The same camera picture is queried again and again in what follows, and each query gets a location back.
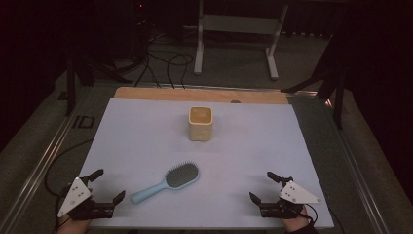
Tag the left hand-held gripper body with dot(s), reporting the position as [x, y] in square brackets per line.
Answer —
[78, 195]

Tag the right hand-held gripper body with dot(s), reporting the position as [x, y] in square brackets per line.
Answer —
[293, 195]

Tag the person's right hand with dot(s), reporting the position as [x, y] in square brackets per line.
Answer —
[294, 223]

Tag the person's left hand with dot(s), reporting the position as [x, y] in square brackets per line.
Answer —
[70, 226]

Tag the pale blue table mat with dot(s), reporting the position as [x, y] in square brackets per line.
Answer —
[227, 156]

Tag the light blue hairbrush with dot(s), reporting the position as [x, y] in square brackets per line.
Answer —
[175, 180]

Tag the beige square cup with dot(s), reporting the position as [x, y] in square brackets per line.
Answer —
[200, 126]

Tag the black tripod stand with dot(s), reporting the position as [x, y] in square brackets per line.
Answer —
[337, 91]
[70, 84]

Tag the white metal stand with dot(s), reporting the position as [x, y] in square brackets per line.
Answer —
[238, 24]

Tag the metal floor rail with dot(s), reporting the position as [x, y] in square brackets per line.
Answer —
[354, 169]
[35, 172]

